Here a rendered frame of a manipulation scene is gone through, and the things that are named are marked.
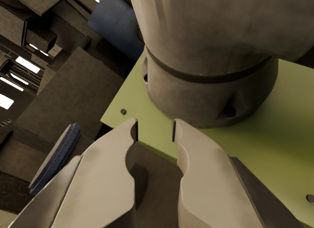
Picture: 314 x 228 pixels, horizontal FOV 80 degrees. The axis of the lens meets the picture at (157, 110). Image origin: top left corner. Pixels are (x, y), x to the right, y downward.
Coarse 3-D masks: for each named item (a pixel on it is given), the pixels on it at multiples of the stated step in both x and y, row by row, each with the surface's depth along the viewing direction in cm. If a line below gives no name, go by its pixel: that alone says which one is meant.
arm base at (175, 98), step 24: (144, 48) 25; (144, 72) 28; (168, 72) 20; (240, 72) 17; (264, 72) 20; (168, 96) 23; (192, 96) 21; (216, 96) 20; (240, 96) 21; (264, 96) 23; (192, 120) 24; (216, 120) 23; (240, 120) 25
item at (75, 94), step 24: (72, 72) 191; (96, 72) 206; (48, 96) 171; (72, 96) 184; (96, 96) 198; (24, 120) 155; (48, 120) 165; (72, 120) 177; (96, 120) 190; (48, 144) 169
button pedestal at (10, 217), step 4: (0, 212) 50; (4, 212) 51; (0, 216) 48; (4, 216) 49; (8, 216) 50; (12, 216) 51; (0, 220) 47; (4, 220) 47; (8, 220) 48; (12, 220) 49; (0, 224) 45; (4, 224) 46; (8, 224) 46
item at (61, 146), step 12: (72, 132) 75; (60, 144) 71; (72, 144) 74; (84, 144) 79; (48, 156) 84; (60, 156) 68; (72, 156) 74; (48, 168) 68; (60, 168) 69; (132, 168) 89; (144, 168) 97; (36, 180) 68; (48, 180) 67; (144, 180) 89; (36, 192) 70; (144, 192) 86
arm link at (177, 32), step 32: (160, 0) 12; (192, 0) 11; (224, 0) 10; (256, 0) 9; (288, 0) 8; (160, 32) 15; (192, 32) 13; (224, 32) 12; (256, 32) 10; (288, 32) 9; (192, 64) 16; (224, 64) 16; (256, 64) 17
